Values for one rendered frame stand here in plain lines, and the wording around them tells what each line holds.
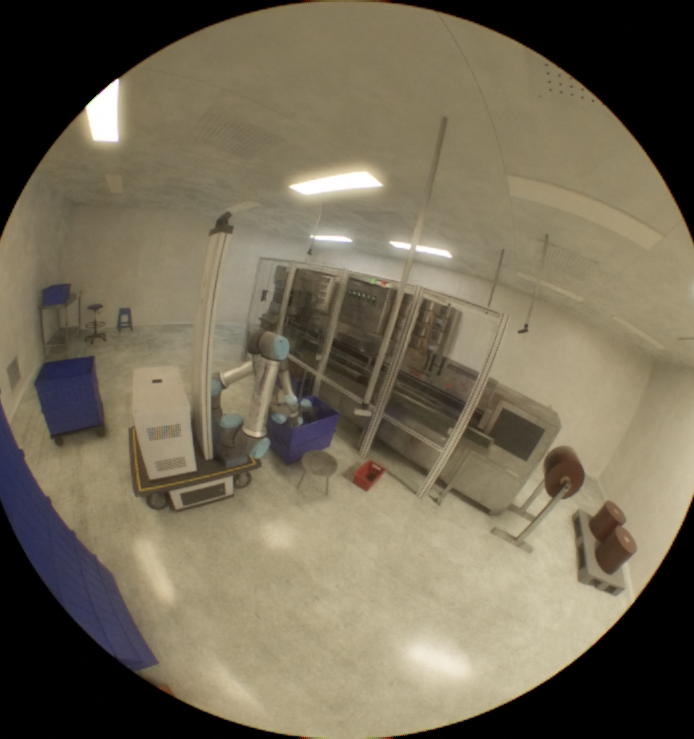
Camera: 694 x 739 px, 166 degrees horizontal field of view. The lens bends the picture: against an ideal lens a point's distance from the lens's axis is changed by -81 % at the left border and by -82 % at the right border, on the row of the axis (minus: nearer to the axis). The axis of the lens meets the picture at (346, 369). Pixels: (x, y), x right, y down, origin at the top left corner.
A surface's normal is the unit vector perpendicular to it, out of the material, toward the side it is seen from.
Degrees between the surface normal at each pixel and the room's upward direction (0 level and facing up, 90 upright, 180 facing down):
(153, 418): 90
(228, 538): 0
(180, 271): 90
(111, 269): 90
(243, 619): 0
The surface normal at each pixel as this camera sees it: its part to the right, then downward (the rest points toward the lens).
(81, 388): 0.77, 0.40
